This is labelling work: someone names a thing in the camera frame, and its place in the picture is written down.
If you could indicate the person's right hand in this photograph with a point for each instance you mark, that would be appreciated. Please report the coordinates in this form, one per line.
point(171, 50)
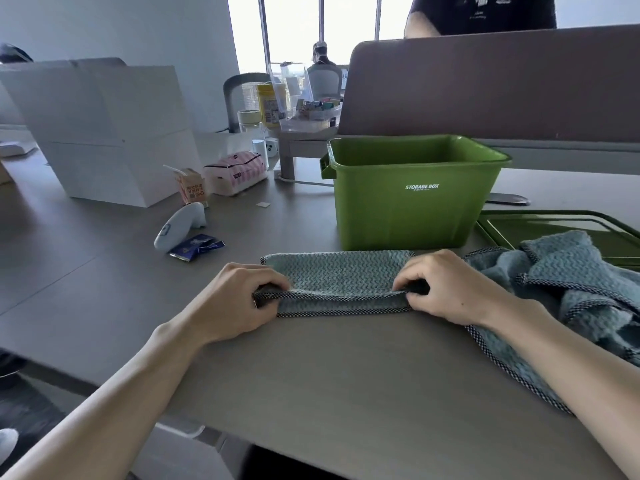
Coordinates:
point(450, 289)

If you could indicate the person's left hand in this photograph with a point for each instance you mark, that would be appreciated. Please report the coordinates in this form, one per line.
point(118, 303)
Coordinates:
point(230, 304)

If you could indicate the person's left thumb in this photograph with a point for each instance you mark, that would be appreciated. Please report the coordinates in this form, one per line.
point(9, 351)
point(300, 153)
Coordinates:
point(267, 304)

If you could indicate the person's right thumb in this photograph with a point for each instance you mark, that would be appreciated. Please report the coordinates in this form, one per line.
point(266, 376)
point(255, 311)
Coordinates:
point(417, 302)

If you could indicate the blue-grey towel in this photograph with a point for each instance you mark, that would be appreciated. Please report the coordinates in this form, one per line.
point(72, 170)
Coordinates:
point(340, 279)
point(575, 279)
point(492, 274)

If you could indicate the person's right forearm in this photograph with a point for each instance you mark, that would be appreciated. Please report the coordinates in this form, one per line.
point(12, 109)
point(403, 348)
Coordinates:
point(570, 374)

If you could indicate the person's left forearm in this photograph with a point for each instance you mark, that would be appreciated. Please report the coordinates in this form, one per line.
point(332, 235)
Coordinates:
point(100, 394)

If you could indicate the flat blue-grey towel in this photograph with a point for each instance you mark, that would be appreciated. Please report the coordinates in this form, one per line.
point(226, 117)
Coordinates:
point(492, 274)

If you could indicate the blue foil packet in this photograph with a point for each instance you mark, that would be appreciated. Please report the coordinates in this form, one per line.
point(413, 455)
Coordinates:
point(195, 247)

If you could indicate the green plastic storage box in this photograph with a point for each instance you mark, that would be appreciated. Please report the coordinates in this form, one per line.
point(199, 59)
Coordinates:
point(410, 194)

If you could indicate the white handheld device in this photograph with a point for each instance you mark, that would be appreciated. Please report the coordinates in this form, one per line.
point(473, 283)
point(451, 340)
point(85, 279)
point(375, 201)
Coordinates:
point(175, 227)

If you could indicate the green plastic box lid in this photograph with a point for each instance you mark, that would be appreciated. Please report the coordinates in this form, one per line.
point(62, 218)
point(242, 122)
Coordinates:
point(525, 229)

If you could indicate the pink tissue pack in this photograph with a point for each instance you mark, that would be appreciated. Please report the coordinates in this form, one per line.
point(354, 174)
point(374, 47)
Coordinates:
point(235, 172)

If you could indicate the flat silver object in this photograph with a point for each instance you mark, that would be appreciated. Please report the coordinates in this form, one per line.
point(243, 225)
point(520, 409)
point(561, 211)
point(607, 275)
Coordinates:
point(507, 199)

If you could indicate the orange drink carton with straw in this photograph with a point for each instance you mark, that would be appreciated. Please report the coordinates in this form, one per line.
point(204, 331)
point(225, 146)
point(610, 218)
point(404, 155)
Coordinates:
point(192, 187)

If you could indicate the white cube with dots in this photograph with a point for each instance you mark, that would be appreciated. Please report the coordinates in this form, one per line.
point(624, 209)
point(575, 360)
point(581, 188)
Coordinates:
point(271, 147)

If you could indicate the crumpled blue-grey towel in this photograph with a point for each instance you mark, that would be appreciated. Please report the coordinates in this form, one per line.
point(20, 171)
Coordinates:
point(575, 279)

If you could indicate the white monitor riser shelf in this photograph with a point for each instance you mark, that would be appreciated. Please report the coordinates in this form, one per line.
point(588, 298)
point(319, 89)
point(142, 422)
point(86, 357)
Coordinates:
point(295, 144)

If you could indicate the clear jar with white lid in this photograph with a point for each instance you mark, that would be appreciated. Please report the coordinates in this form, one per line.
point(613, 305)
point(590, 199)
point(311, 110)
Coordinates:
point(249, 122)

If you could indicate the clear bin of small items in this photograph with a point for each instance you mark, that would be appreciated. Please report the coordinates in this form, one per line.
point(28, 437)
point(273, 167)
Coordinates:
point(312, 117)

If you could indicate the yellow canister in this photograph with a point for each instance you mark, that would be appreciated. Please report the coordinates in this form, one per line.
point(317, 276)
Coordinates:
point(271, 107)

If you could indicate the grey office chair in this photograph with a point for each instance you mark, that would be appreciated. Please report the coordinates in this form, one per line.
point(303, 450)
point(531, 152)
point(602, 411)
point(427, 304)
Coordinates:
point(235, 94)

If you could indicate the grey desk partition screen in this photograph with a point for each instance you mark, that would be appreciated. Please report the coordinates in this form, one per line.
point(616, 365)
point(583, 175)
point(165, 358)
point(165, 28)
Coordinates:
point(490, 84)

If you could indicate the white chair with dark headrest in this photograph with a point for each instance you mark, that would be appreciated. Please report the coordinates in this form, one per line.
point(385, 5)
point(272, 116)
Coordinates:
point(324, 77)

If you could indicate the white cardboard box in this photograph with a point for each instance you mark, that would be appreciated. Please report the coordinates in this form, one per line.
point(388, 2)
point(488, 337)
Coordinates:
point(110, 129)

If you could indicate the white shoe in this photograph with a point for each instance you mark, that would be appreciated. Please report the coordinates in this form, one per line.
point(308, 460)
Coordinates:
point(7, 443)

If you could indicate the flat white object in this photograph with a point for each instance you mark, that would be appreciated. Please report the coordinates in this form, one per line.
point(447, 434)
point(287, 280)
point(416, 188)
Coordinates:
point(15, 148)

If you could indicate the black round object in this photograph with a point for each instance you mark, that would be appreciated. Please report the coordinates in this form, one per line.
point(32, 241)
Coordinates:
point(12, 52)

